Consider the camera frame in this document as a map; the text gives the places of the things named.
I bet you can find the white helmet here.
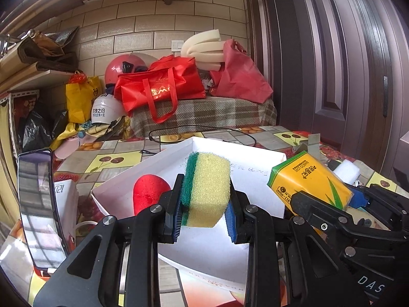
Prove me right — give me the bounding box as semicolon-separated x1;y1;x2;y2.
91;94;126;124

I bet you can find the dark red paper bag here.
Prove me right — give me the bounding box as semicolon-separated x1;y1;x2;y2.
209;39;273;104

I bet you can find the plaid covered bench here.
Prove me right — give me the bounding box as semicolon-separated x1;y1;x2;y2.
129;96;277;137

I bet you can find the grey cardboard stand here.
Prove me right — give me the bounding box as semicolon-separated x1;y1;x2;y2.
292;133;321;161

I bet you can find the yellow tissue pack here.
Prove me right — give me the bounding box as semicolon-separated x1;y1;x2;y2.
268;151;353;210

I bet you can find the yellow green scrub sponge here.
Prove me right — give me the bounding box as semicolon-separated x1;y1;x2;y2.
180;152;230;228

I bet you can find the black cable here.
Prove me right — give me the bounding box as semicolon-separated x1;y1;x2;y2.
140;125;257;156

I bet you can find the cream foam roll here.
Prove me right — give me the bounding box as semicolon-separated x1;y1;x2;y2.
181;29;225;71

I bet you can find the wooden shelf with cardboard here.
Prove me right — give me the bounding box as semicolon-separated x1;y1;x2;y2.
1;26;79;93

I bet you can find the smartphone on mount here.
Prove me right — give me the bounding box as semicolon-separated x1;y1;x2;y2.
17;148;68;271

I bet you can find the white foam block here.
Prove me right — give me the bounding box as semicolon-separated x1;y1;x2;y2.
333;159;360;185

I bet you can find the red tote bag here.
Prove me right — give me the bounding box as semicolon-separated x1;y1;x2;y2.
114;56;206;123

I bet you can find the white shallow cardboard box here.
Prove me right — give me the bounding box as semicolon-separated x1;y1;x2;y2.
92;137;286;292

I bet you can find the dark wooden door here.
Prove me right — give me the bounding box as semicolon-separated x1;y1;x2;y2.
246;0;408;180

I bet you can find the yellow gift bag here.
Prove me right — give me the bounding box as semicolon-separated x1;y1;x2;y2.
65;71;102;124

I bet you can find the black plastic bag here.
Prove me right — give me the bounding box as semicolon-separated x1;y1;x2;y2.
18;107;68;152

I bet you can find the red plush apple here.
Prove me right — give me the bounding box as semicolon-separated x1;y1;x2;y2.
132;174;171;215

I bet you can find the white 2021 box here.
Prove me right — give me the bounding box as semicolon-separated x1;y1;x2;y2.
54;180;79;251

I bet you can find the pink red helmet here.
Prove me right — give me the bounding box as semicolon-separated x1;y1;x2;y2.
105;53;148;85

